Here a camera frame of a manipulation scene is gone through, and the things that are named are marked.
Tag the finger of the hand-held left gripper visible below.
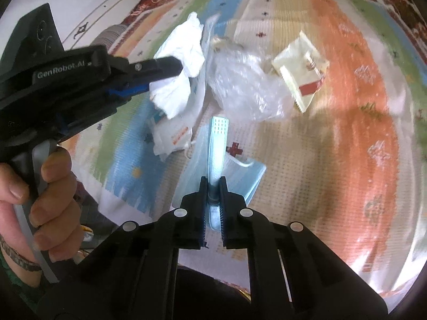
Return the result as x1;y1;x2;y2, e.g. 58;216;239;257
110;56;183;83
106;79;151;100

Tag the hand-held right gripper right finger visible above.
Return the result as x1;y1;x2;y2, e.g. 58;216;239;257
218;176;389;320

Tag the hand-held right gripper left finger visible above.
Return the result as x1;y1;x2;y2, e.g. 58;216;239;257
43;177;207;320

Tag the white tissue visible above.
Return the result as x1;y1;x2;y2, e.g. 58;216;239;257
149;11;205;121

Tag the blue face mask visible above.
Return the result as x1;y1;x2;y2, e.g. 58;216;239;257
172;133;267;209

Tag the white orange-print plastic bag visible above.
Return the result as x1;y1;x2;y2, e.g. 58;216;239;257
152;15;216;161

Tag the dark gold-rimmed bin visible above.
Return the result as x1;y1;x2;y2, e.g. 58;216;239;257
176;266;251;320

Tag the light blue foil strip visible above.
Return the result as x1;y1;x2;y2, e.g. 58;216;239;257
207;117;231;231

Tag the clear plastic bag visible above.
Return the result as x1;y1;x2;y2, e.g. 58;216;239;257
206;44;291;123

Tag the cream red-label snack packet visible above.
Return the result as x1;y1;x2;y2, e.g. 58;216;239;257
271;30;331;114

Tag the person's left forearm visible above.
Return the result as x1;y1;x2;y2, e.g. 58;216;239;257
0;235;44;289

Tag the person's left hand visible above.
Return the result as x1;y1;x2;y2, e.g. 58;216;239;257
0;147;82;265

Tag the grey ribbed bolster pillow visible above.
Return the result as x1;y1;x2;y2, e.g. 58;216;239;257
93;23;134;57

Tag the white panelled cabinet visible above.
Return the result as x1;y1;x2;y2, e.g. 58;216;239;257
61;0;145;46

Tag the colourful striped blanket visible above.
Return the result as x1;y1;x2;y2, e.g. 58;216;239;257
58;0;427;302

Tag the dark patterned wristband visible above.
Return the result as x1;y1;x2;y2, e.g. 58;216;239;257
0;236;43;273

